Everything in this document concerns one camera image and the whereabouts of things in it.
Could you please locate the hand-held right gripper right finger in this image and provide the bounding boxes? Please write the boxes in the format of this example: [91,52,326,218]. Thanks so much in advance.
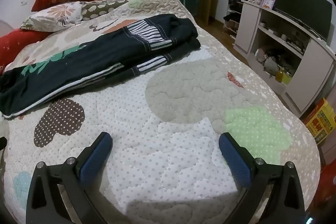
[219,132,306,224]

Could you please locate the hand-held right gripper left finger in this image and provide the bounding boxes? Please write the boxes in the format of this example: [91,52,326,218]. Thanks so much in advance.
[26,132,124,224]

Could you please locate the dark navy striped pants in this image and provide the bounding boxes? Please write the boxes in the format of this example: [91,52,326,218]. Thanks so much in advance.
[0,13,201,119]

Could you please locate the quilted heart-print bedspread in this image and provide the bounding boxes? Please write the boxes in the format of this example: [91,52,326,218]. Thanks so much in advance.
[0,0,322,224]

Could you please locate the red plastic object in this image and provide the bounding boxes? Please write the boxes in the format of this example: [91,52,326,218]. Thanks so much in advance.
[314,165,336,214]

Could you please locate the yellow cardboard box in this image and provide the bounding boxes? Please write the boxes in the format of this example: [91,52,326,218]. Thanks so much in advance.
[302,98,336,145]

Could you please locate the white television cabinet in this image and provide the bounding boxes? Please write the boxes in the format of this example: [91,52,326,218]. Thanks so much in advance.
[233,0,336,117]

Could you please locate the floral white pillow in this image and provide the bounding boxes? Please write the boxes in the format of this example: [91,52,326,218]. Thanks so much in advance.
[20,1,84,31]

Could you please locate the brown cloud-print pillow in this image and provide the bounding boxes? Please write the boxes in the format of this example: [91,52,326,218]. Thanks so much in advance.
[81,0,154,20]

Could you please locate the grey rounded headboard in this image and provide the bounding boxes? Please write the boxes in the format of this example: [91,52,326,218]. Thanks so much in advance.
[0,20,13,36]

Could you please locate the black television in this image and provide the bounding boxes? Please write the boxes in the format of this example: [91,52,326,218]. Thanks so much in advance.
[274,0,333,41]

